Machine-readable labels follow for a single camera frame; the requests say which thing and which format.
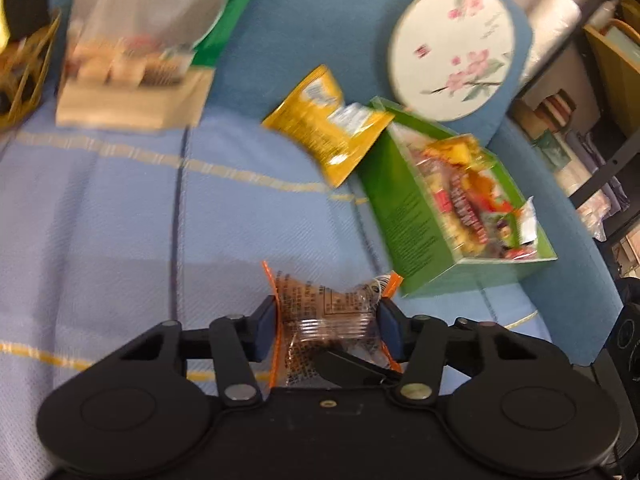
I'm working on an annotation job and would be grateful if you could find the yellow chip bag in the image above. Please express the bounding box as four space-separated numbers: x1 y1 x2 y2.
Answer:
262 65 394 188

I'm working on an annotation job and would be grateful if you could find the folded fabric stack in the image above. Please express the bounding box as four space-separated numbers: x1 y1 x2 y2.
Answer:
554 129 632 241

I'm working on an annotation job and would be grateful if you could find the green white cardboard box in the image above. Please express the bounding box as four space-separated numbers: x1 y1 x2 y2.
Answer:
358 96 556 296

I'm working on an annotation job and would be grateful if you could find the green book box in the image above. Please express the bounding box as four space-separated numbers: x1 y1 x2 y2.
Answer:
533 130 570 174

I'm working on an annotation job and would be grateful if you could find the large beige green snack bag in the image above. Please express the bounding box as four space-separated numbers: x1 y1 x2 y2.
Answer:
55 0 250 131

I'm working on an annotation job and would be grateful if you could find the round floral fan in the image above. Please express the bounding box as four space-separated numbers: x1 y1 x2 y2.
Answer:
387 0 516 122

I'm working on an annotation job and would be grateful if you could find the light blue sofa blanket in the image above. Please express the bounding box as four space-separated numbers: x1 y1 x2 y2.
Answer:
0 98 551 480

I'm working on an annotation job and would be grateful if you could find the striped ceramic vase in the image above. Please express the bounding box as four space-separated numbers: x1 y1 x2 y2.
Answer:
534 89 576 132

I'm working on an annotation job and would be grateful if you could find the clear orange-edged snack packet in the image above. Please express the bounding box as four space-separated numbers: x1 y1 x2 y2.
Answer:
262 263 402 388

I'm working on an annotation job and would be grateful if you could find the blue sofa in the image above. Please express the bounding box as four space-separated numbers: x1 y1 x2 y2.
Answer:
0 0 626 366

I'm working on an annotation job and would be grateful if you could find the black metal shelf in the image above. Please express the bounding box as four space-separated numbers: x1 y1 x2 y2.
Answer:
569 0 640 241

